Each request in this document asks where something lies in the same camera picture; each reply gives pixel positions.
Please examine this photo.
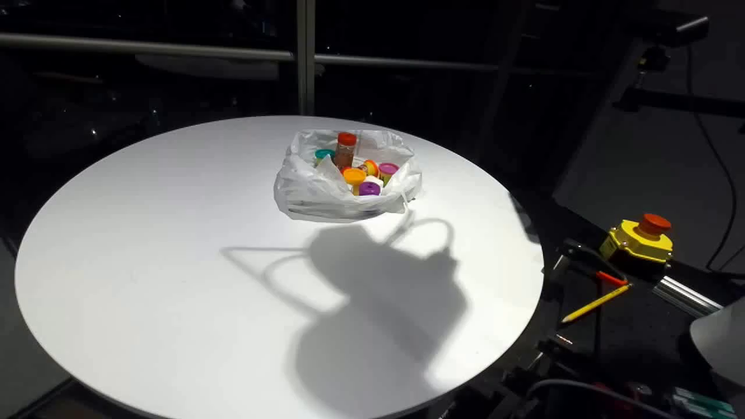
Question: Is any white plastic bag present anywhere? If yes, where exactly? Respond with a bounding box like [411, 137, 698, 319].
[272, 125, 423, 223]

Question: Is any yellow pencil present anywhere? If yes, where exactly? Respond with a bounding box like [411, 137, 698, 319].
[561, 281, 633, 326]

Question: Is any yellow emergency stop button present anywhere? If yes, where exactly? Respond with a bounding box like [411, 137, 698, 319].
[598, 211, 675, 267]

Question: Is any aluminium profile bar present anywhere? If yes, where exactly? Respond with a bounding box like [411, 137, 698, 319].
[655, 272, 724, 316]

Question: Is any grey rounded cover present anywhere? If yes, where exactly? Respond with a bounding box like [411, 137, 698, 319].
[689, 296, 745, 389]

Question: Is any vertical window post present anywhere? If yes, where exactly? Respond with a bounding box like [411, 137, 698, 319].
[294, 0, 320, 119]

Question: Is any red handled tool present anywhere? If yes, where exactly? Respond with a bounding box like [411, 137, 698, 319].
[595, 267, 632, 290]

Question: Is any horizontal metal rail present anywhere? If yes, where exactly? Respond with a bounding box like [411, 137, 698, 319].
[0, 30, 504, 75]

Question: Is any grey cable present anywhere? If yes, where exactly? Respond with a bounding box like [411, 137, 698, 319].
[524, 376, 679, 419]

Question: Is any thin black hanging cable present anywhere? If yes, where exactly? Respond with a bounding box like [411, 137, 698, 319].
[685, 44, 741, 272]

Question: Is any black camera on stand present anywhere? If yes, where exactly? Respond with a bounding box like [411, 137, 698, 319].
[633, 4, 712, 75]

